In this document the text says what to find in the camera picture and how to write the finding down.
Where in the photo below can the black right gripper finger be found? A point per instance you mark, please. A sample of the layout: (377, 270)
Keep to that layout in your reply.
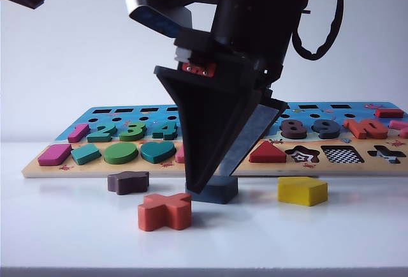
(204, 124)
(255, 130)

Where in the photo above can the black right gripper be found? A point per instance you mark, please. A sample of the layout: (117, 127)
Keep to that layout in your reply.
(261, 28)

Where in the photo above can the slate blue square block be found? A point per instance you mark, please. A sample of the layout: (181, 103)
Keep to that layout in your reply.
(223, 191)

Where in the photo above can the red triangle shape block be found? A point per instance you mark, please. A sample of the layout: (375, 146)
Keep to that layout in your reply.
(267, 155)

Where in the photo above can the dark green number four block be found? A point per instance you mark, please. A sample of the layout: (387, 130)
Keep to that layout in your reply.
(167, 130)

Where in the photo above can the pink trapezoid shape block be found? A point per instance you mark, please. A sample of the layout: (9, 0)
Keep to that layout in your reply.
(180, 157)

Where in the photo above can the brown number eight block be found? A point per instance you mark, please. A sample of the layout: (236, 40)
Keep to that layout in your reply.
(301, 133)

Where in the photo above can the teal heart shape block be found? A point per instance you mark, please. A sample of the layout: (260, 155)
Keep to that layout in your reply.
(157, 152)

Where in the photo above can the green number three block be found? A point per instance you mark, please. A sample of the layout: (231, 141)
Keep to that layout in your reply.
(129, 136)

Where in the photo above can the yellow pentagon shape block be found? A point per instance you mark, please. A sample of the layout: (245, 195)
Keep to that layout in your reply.
(299, 192)

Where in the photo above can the slate blue number nine block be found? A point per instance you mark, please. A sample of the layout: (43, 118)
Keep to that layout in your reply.
(333, 131)

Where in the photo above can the green oval shape block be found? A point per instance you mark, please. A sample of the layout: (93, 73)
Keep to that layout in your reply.
(120, 153)

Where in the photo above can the purple star shape block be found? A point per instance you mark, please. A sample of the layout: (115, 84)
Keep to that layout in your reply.
(127, 182)

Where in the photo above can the orange cross shape block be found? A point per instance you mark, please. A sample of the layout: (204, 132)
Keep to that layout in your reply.
(164, 213)

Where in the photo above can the orange number ten block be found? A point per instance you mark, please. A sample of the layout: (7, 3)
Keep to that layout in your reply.
(357, 128)

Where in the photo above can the teal number two block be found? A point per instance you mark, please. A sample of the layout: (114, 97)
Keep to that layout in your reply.
(99, 137)

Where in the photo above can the wooden number shape puzzle board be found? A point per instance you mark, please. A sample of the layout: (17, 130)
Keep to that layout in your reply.
(95, 168)

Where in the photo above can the teal parallelogram shape block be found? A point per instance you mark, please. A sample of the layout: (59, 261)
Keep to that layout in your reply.
(86, 154)

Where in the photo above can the magenta number one block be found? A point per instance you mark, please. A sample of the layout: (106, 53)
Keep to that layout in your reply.
(78, 132)

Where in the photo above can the red minus sign block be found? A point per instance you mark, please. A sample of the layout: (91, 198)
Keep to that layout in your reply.
(389, 113)

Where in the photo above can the pink sign block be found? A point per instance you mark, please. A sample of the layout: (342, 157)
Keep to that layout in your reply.
(400, 125)

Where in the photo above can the magenta rectangle shape block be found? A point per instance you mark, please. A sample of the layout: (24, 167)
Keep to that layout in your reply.
(54, 155)

